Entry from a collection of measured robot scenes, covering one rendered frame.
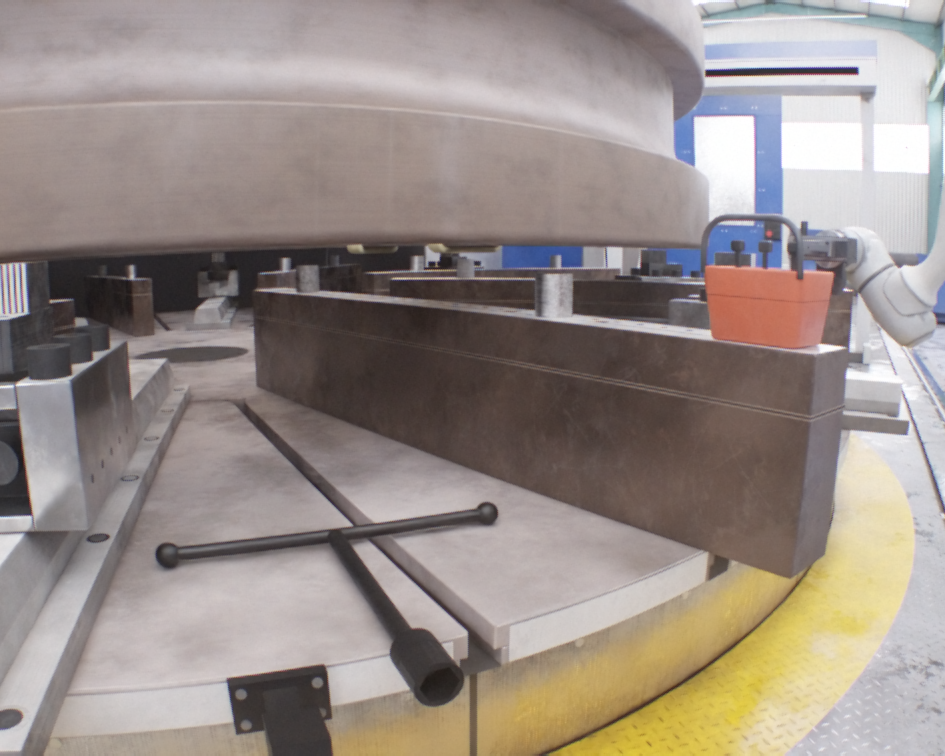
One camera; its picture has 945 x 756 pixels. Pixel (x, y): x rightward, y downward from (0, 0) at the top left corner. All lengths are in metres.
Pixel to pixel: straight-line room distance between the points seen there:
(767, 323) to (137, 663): 1.06
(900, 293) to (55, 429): 1.49
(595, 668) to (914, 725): 0.64
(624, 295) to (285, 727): 2.84
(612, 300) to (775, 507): 2.28
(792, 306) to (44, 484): 1.13
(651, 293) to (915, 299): 2.05
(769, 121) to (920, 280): 5.24
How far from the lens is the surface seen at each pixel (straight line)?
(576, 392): 1.48
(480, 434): 1.72
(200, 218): 1.36
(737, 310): 1.24
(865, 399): 2.43
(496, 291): 3.41
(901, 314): 1.56
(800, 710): 1.50
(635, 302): 3.42
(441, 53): 1.74
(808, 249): 1.39
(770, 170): 6.65
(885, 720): 1.53
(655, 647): 1.40
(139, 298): 5.00
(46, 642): 1.03
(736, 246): 1.29
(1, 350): 1.15
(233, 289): 6.42
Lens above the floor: 0.84
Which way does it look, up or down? 10 degrees down
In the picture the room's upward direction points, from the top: straight up
